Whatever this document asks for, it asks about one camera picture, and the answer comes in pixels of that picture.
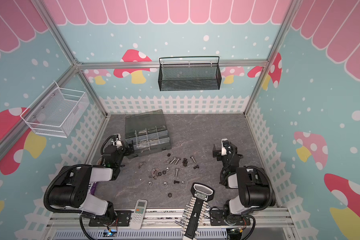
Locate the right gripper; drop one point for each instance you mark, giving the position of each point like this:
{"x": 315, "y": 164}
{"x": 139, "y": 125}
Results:
{"x": 221, "y": 153}

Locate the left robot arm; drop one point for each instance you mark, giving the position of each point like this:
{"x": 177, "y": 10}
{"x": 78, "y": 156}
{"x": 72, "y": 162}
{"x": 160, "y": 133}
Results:
{"x": 68, "y": 191}

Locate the white remote control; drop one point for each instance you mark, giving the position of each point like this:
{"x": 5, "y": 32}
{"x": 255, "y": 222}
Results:
{"x": 138, "y": 214}

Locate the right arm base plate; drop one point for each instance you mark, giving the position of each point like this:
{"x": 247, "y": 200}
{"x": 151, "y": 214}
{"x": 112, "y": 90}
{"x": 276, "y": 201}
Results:
{"x": 221, "y": 218}

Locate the black mesh wall basket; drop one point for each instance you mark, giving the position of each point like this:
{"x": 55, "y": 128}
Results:
{"x": 197, "y": 73}

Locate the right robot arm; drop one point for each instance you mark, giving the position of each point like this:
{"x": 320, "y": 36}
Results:
{"x": 255, "y": 190}

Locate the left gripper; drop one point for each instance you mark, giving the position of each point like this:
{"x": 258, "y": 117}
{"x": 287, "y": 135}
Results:
{"x": 127, "y": 148}

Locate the white wire wall basket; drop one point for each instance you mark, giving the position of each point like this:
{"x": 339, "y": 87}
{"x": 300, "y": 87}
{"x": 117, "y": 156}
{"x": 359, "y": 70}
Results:
{"x": 57, "y": 112}

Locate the grey plastic organizer box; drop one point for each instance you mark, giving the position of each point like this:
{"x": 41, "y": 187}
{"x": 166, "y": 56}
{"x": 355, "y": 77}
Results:
{"x": 147, "y": 133}

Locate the black socket wrench rack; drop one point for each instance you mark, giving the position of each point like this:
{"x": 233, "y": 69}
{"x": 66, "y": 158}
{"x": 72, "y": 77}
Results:
{"x": 196, "y": 211}

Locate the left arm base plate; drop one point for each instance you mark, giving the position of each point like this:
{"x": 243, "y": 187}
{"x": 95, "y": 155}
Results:
{"x": 122, "y": 219}

